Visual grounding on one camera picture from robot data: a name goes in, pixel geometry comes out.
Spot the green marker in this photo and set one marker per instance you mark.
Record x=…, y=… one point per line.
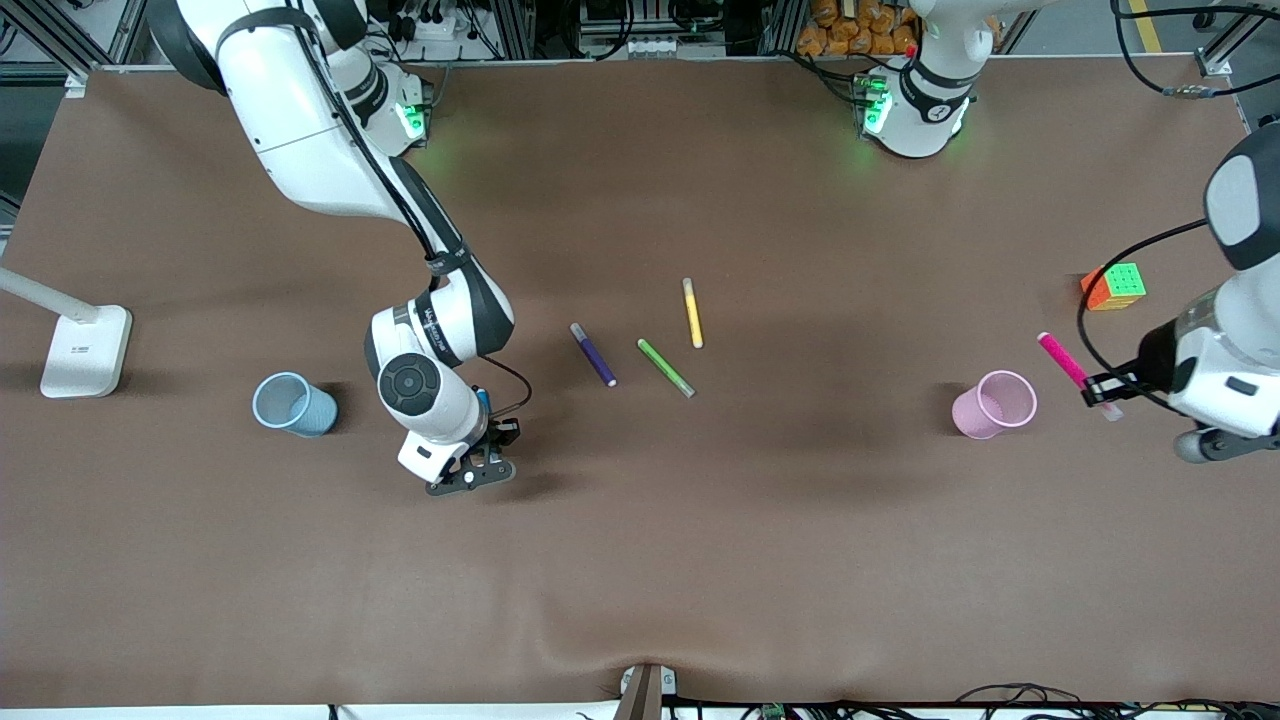
x=662, y=365

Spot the white connector strip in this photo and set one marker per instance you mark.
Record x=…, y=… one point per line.
x=660, y=46

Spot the brown table mat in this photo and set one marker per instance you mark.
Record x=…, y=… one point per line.
x=640, y=550

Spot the small green circuit board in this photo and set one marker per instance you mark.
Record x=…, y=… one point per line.
x=772, y=713

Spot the pink mesh cup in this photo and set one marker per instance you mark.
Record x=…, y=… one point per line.
x=975, y=415

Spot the purple marker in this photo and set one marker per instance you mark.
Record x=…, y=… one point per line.
x=595, y=358

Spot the blue mesh cup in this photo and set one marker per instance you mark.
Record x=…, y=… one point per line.
x=315, y=415

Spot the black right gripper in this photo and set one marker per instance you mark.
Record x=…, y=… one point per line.
x=497, y=435

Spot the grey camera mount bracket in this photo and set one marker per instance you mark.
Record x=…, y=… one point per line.
x=645, y=695

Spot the aluminium frame post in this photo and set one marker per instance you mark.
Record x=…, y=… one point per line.
x=120, y=35
x=1215, y=65

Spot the colourful puzzle cube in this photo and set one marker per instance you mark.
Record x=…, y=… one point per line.
x=1125, y=280

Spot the white power strip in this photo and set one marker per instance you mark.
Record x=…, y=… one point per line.
x=440, y=28

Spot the blue marker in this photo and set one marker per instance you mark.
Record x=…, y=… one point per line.
x=484, y=400

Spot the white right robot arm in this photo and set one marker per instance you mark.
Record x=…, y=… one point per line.
x=300, y=130

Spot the pile of orange bags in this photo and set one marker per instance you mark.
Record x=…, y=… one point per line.
x=830, y=35

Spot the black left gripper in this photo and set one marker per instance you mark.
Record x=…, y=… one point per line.
x=1157, y=361

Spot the yellow marker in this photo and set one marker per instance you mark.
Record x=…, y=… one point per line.
x=692, y=315

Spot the pink marker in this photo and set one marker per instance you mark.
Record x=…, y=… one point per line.
x=1060, y=358

